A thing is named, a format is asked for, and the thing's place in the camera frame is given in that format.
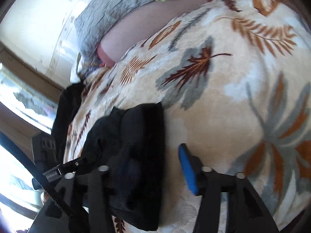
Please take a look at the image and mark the black pants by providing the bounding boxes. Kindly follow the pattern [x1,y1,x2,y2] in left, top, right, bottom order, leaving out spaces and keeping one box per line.
[82,103,166,231]

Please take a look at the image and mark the black cloth pile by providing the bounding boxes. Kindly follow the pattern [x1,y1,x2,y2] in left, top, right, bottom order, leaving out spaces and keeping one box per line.
[51,82,85,164]

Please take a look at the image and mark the white cloth by pillow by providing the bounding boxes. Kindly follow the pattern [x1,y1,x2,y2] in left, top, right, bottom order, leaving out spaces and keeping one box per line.
[70,53,84,84]

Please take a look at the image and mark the leaf pattern fleece blanket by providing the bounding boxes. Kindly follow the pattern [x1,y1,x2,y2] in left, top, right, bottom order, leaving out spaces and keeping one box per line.
[63,0,310,232]

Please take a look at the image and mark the grey quilted pillow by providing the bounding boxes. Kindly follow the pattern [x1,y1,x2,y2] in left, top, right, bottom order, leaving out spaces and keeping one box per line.
[74,0,154,63]

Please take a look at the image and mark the pink quilted mattress cover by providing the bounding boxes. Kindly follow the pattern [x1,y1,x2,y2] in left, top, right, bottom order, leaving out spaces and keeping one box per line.
[97,0,213,67]

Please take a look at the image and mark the window with brown frame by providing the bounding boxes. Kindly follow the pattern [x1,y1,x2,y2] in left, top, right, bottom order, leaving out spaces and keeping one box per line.
[1,45,62,229]

